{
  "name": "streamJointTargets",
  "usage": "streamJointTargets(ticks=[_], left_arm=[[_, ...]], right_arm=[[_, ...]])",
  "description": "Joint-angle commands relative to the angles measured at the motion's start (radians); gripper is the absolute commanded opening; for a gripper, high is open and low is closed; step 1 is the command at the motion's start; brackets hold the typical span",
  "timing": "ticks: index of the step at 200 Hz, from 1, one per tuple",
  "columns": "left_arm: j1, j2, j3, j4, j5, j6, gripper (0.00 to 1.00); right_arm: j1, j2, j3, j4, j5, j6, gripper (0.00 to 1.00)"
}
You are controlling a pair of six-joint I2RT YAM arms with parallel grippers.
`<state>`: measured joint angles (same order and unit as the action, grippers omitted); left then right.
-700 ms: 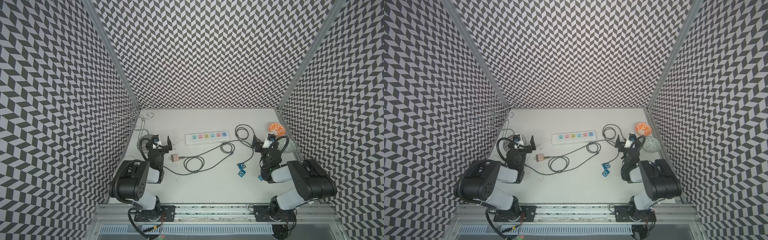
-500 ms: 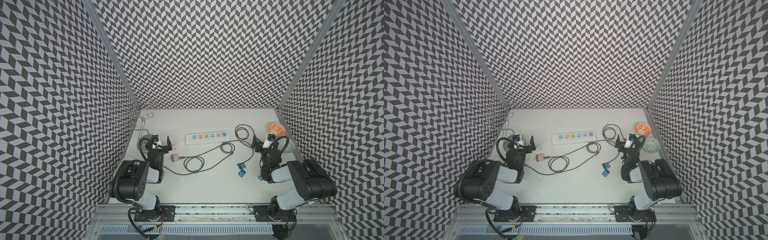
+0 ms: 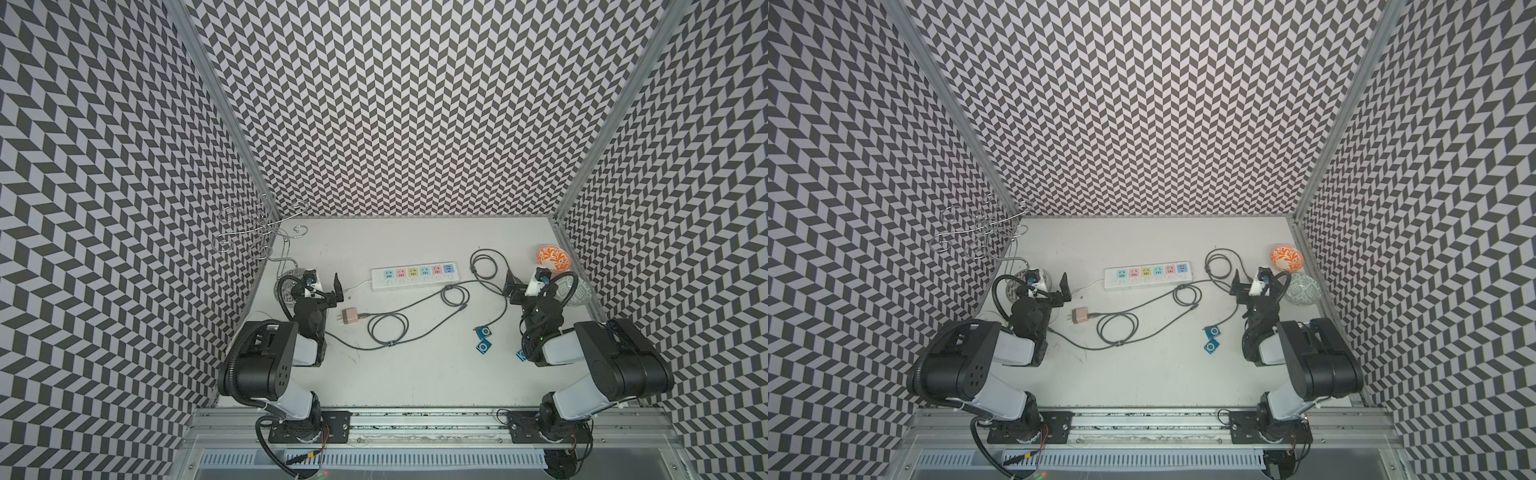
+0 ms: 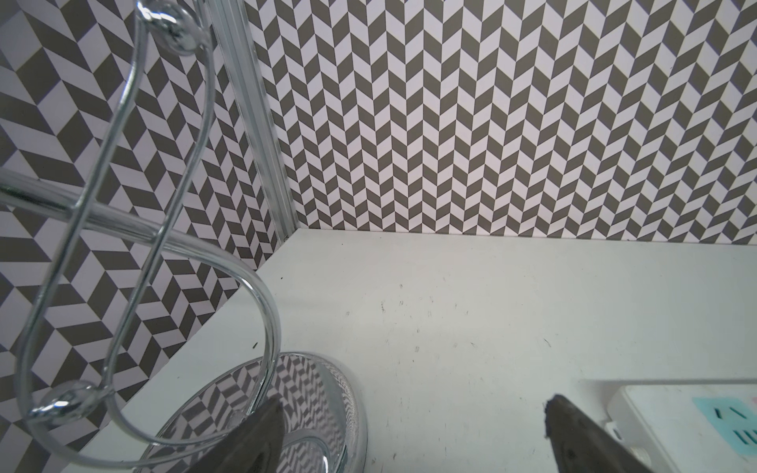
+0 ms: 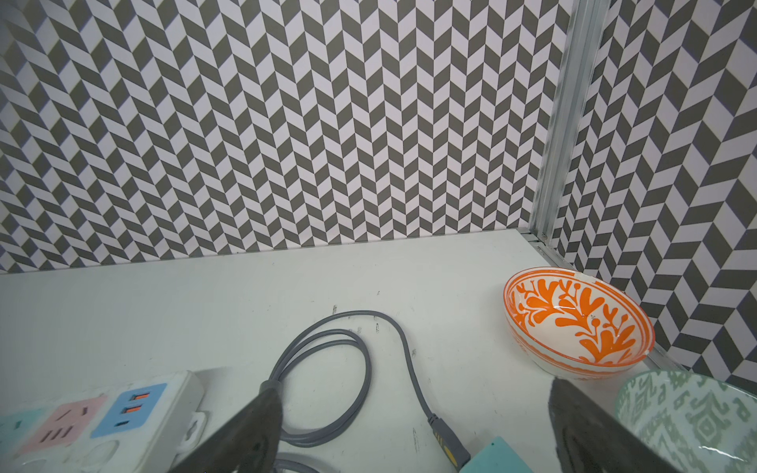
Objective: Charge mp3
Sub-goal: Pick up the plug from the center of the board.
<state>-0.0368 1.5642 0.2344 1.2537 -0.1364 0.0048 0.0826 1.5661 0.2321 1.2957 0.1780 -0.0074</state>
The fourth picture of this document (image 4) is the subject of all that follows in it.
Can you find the chrome wire jewelry stand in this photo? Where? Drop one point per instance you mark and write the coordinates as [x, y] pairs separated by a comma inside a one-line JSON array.
[[70, 89]]

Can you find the white multicolour power strip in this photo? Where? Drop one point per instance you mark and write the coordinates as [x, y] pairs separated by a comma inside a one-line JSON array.
[[686, 427]]

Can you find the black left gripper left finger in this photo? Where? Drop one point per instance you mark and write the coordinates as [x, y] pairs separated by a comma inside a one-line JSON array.
[[254, 446]]

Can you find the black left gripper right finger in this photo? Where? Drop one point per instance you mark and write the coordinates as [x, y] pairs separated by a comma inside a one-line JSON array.
[[580, 445]]

